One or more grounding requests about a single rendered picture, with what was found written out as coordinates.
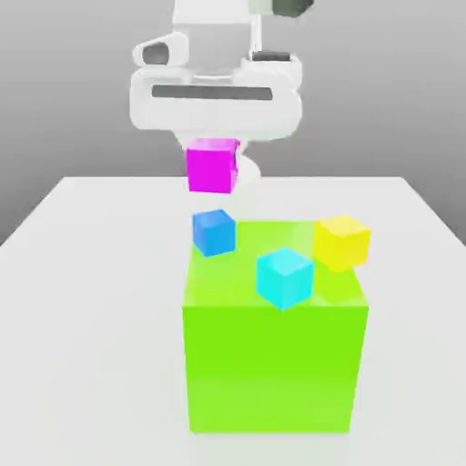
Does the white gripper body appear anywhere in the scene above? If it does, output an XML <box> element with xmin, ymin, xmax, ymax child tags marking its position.
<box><xmin>129</xmin><ymin>67</ymin><xmax>304</xmax><ymax>146</ymax></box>

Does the small magenta cube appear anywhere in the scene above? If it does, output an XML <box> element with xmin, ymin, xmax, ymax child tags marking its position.
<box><xmin>186</xmin><ymin>137</ymin><xmax>242</xmax><ymax>195</ymax></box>

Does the small blue cube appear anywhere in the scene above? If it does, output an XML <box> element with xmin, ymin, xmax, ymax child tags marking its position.
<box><xmin>191</xmin><ymin>208</ymin><xmax>238</xmax><ymax>258</ymax></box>

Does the small cyan cube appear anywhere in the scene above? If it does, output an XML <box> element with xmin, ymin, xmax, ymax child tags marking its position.
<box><xmin>255</xmin><ymin>247</ymin><xmax>317</xmax><ymax>312</ymax></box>

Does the small yellow cube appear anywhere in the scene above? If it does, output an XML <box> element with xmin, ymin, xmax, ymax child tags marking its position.
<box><xmin>313</xmin><ymin>214</ymin><xmax>372</xmax><ymax>273</ymax></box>

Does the large green box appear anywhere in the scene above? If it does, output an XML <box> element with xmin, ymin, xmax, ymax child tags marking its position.
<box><xmin>181</xmin><ymin>219</ymin><xmax>370</xmax><ymax>435</ymax></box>

